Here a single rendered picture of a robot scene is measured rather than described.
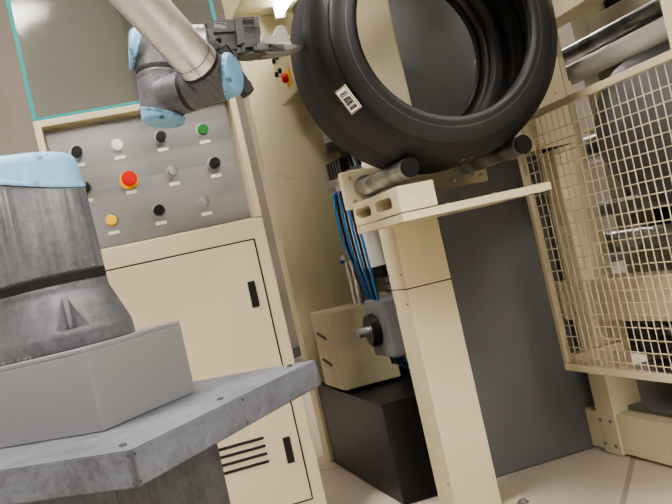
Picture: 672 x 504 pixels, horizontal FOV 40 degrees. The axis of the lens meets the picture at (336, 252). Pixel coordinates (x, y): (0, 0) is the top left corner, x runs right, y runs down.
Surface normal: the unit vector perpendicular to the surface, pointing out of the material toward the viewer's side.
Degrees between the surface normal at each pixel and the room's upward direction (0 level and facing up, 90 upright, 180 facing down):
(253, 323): 90
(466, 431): 90
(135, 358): 90
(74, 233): 89
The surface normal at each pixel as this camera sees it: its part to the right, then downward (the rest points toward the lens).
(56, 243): 0.48, -0.12
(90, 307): 0.59, -0.50
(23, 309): -0.29, -0.29
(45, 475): -0.36, 0.08
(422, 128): 0.21, 0.12
